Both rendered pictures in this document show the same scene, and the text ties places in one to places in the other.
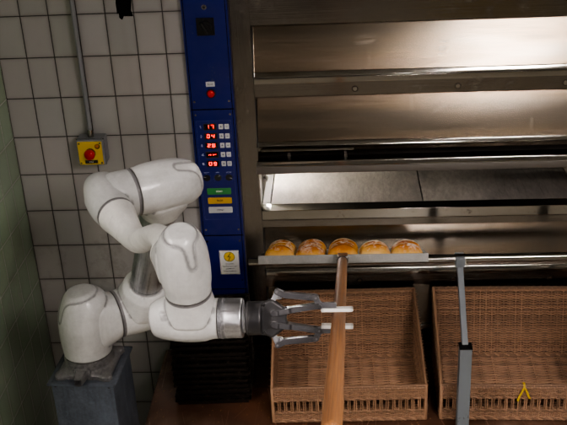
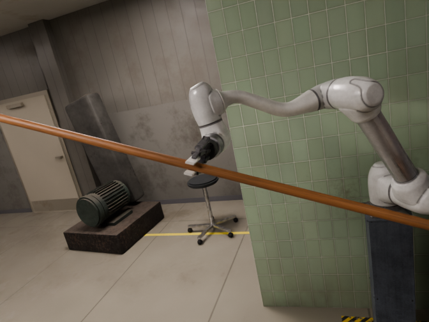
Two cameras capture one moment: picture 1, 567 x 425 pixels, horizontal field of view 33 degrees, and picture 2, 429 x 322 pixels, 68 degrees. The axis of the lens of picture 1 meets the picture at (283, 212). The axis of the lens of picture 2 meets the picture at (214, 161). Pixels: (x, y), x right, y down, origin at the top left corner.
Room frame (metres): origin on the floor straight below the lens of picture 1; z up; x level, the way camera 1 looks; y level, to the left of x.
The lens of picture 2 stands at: (2.08, -1.04, 1.88)
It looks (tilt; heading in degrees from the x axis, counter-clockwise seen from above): 15 degrees down; 104
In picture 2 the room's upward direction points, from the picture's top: 12 degrees counter-clockwise
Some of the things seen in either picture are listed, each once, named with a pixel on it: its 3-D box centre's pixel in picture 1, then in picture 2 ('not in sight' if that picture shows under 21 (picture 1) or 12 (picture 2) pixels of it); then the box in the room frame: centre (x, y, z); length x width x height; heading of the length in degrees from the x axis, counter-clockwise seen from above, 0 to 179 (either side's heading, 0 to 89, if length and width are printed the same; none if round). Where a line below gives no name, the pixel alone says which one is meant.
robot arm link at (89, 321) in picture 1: (87, 319); (385, 181); (2.56, 0.63, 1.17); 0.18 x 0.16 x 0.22; 117
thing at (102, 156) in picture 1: (92, 149); not in sight; (3.25, 0.68, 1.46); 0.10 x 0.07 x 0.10; 86
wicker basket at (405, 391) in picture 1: (346, 352); not in sight; (2.96, -0.21, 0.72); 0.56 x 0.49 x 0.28; 87
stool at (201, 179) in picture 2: not in sight; (205, 205); (1.01, 2.44, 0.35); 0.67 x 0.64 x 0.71; 88
